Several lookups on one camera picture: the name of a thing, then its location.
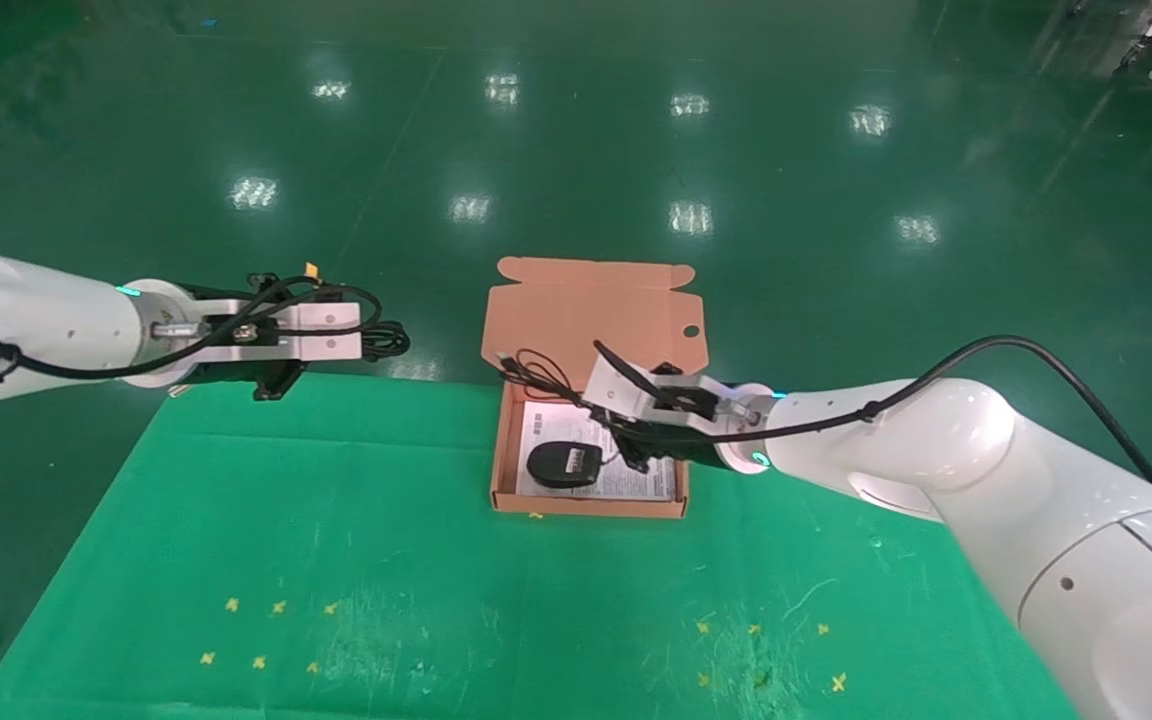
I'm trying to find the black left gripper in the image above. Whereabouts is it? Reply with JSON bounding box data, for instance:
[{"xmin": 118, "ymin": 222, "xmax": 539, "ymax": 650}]
[{"xmin": 191, "ymin": 358, "xmax": 306, "ymax": 402}]

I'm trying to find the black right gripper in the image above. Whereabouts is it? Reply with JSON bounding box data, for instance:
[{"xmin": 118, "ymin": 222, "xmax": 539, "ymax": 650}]
[{"xmin": 592, "ymin": 340, "xmax": 729, "ymax": 474}]

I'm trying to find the black mouse cable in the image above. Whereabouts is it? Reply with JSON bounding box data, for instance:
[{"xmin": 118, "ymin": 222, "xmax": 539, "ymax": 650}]
[{"xmin": 496, "ymin": 348, "xmax": 637, "ymax": 491}]

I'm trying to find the orange cardboard box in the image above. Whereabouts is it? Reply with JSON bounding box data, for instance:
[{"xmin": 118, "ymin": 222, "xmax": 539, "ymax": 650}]
[{"xmin": 481, "ymin": 257, "xmax": 709, "ymax": 521}]

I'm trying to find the white printed paper sheet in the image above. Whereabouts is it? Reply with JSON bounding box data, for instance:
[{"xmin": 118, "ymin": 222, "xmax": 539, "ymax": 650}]
[{"xmin": 516, "ymin": 401, "xmax": 678, "ymax": 502}]

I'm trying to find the green cloth mat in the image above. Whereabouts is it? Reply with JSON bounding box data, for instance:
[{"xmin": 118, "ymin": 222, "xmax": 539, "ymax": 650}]
[{"xmin": 0, "ymin": 368, "xmax": 1082, "ymax": 720}]

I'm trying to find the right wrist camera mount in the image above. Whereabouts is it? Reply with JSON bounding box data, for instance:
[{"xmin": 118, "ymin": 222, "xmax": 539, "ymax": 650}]
[{"xmin": 584, "ymin": 358, "xmax": 738, "ymax": 434}]

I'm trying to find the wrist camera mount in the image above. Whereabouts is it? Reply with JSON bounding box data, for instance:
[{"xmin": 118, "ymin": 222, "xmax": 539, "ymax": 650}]
[
  {"xmin": 200, "ymin": 299, "xmax": 363, "ymax": 364},
  {"xmin": 584, "ymin": 358, "xmax": 738, "ymax": 434}
]

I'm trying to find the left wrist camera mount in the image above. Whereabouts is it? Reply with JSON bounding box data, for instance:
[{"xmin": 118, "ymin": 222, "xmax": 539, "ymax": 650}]
[{"xmin": 200, "ymin": 299, "xmax": 363, "ymax": 364}]

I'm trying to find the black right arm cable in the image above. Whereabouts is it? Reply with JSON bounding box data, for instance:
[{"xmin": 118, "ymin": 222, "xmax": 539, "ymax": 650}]
[{"xmin": 711, "ymin": 334, "xmax": 1152, "ymax": 492}]

